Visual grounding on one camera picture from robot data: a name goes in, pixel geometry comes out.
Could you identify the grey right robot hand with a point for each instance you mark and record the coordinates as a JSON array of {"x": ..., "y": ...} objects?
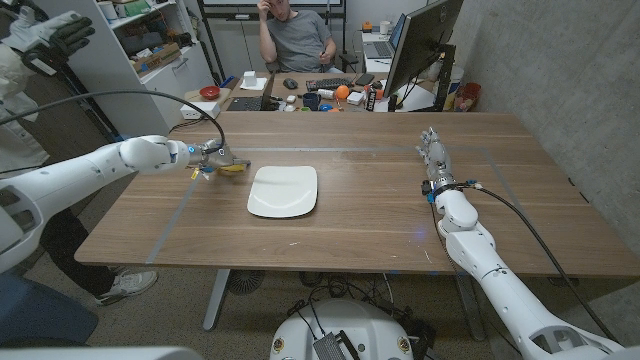
[{"x": 438, "y": 160}]

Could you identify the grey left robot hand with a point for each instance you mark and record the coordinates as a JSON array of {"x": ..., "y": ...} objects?
[{"x": 220, "y": 156}]

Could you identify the yellow toy banana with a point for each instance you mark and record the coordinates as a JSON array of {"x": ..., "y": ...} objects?
[{"x": 235, "y": 170}]

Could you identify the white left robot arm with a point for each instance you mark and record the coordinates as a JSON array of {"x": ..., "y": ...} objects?
[{"x": 75, "y": 180}]

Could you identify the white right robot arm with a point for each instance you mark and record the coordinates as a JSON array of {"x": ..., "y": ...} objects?
[{"x": 475, "y": 250}]

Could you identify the white paper plate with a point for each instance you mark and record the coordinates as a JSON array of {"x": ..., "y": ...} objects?
[{"x": 285, "y": 192}]

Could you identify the white rectangular device box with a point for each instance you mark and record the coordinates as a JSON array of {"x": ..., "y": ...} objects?
[{"x": 200, "y": 111}]

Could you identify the black laptop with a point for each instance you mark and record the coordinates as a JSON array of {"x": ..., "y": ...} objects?
[{"x": 245, "y": 103}]

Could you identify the red bowl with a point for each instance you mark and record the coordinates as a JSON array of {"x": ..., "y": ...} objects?
[{"x": 210, "y": 92}]

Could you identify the red bag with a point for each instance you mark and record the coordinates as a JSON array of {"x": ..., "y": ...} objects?
[{"x": 467, "y": 96}]

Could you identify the small white block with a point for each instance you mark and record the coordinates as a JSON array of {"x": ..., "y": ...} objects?
[{"x": 249, "y": 78}]

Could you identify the black monitor stand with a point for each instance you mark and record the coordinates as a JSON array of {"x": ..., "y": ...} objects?
[{"x": 446, "y": 75}]

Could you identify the black can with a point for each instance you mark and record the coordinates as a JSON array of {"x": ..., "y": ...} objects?
[{"x": 370, "y": 101}]

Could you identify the large wooden table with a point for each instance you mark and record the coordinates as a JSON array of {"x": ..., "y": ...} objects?
[{"x": 375, "y": 235}]

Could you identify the black computer mouse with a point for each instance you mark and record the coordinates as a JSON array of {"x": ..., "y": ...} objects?
[{"x": 290, "y": 83}]

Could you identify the small white box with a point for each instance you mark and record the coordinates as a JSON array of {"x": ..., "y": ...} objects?
[{"x": 355, "y": 98}]

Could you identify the dark blue mug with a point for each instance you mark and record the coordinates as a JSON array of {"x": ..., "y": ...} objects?
[{"x": 311, "y": 101}]

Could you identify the black smartphone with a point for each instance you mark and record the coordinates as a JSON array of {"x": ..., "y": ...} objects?
[{"x": 364, "y": 79}]

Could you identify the wooden office desk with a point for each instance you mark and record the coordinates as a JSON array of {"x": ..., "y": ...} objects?
[{"x": 300, "y": 75}]

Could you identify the white side table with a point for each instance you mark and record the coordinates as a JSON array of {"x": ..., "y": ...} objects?
[{"x": 375, "y": 65}]

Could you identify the cardboard box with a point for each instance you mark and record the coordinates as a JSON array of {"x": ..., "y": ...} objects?
[{"x": 160, "y": 57}]

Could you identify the black computer monitor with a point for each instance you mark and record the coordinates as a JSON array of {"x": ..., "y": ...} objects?
[{"x": 420, "y": 45}]

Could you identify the orange ball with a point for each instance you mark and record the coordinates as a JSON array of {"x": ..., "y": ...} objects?
[{"x": 342, "y": 92}]

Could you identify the white bottle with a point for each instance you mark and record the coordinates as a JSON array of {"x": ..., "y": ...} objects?
[{"x": 325, "y": 93}]

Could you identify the silver laptop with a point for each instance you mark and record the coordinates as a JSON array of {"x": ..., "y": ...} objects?
[{"x": 380, "y": 49}]

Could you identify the round black floor fan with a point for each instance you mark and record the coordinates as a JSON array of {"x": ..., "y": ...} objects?
[{"x": 245, "y": 281}]

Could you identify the black keyboard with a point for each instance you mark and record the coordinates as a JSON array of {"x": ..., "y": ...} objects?
[{"x": 327, "y": 83}]

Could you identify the white shelf cabinet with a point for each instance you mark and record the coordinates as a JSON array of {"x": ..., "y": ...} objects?
[{"x": 115, "y": 70}]

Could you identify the seated man grey t-shirt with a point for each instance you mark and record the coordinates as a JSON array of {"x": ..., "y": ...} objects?
[{"x": 300, "y": 40}]

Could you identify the white cup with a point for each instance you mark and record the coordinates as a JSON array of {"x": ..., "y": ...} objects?
[{"x": 384, "y": 27}]

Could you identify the small orange object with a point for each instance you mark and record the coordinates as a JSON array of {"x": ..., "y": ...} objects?
[{"x": 367, "y": 26}]

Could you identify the white sneaker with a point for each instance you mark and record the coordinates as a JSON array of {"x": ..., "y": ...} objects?
[{"x": 127, "y": 286}]

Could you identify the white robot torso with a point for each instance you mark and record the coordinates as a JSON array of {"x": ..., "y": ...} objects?
[{"x": 360, "y": 325}]

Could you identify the black white teleoperation glove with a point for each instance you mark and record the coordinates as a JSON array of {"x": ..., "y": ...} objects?
[{"x": 70, "y": 35}]

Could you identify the standing person white jacket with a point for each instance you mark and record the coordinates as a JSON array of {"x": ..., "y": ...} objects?
[{"x": 20, "y": 145}]

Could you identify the blue padded seat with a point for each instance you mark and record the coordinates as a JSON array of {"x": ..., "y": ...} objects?
[{"x": 40, "y": 315}]

